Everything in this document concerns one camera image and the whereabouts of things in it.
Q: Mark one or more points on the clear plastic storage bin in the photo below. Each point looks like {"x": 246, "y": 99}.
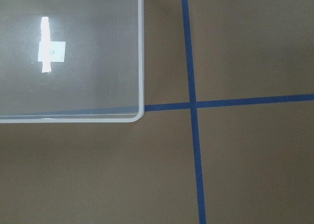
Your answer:
{"x": 102, "y": 78}

